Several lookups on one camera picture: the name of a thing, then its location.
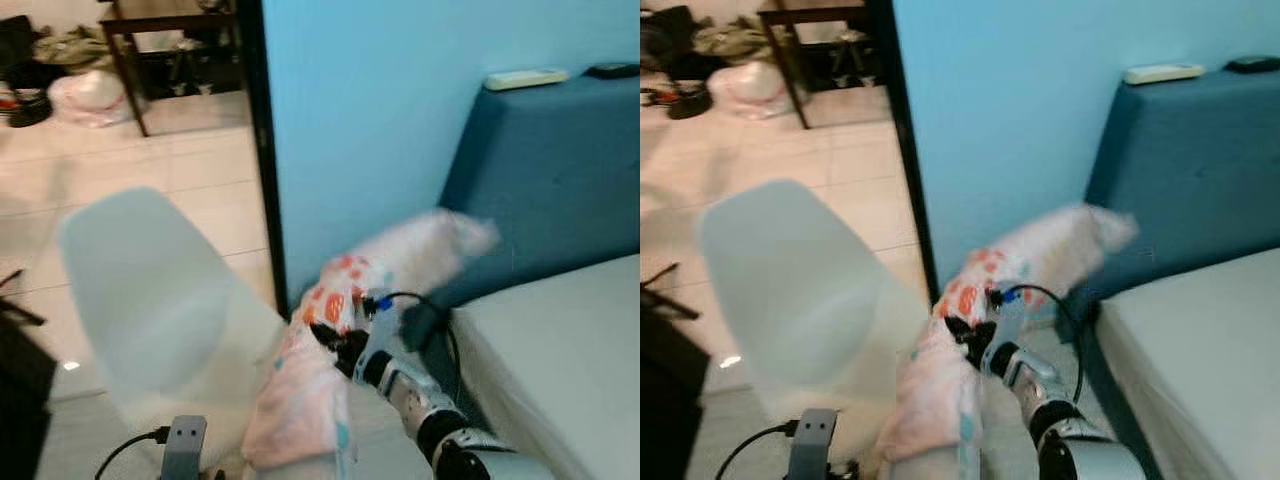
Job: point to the black door frame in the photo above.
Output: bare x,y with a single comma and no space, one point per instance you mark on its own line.
900,140
262,150

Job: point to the grey-green cloth pile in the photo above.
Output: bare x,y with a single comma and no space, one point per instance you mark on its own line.
75,48
730,40

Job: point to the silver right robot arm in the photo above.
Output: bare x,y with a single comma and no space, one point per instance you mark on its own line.
420,390
1045,385

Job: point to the pink patterned pillow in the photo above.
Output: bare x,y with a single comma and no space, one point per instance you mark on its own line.
300,400
930,400

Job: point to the pink white plastic bag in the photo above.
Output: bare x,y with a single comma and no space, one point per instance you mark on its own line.
750,90
90,100

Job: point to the dark wooden table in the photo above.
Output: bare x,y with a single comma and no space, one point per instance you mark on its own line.
820,14
125,75

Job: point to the white remote control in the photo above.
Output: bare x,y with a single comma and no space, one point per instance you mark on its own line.
527,79
1163,74

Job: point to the white plastic chair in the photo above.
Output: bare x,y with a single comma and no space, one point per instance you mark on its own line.
150,290
790,290

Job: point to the white bed mattress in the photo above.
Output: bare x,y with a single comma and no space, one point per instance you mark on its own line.
1200,370
570,380

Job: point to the black round basin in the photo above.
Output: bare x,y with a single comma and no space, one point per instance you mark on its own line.
30,110

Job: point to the flat black object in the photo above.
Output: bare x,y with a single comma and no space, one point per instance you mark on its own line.
1255,65
612,70

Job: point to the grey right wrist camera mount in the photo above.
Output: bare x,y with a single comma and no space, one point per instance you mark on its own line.
1005,330
380,325

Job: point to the blue upholstered bed frame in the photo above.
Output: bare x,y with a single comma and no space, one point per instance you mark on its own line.
550,170
1190,160

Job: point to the black bag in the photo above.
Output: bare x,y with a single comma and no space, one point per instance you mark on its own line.
15,50
665,40

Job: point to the black furniture piece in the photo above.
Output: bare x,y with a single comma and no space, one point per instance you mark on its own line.
665,400
20,400

